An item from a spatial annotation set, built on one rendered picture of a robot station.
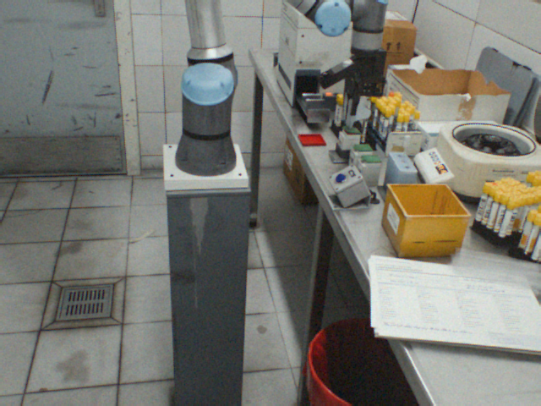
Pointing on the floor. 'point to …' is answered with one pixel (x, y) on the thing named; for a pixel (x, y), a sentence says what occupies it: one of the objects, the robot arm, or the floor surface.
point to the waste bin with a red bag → (353, 366)
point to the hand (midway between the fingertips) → (347, 123)
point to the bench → (510, 360)
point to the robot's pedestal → (208, 293)
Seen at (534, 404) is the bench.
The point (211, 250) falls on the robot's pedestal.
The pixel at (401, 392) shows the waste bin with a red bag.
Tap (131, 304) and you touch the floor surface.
